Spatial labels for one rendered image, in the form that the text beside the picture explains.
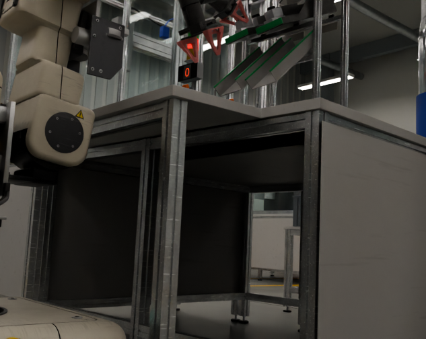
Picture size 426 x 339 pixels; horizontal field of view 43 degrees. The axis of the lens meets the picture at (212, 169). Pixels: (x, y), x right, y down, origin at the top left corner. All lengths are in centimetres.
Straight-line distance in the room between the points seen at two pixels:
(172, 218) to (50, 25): 59
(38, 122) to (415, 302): 127
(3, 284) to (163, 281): 163
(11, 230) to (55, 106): 151
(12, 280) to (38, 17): 160
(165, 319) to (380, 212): 72
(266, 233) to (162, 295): 615
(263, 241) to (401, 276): 576
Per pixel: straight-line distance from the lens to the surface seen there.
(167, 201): 137
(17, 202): 283
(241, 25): 200
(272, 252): 739
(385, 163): 174
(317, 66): 188
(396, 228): 179
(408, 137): 189
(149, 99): 147
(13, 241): 284
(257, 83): 189
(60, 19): 153
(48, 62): 146
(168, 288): 138
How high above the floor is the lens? 47
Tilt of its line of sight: 8 degrees up
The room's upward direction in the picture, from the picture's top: 3 degrees clockwise
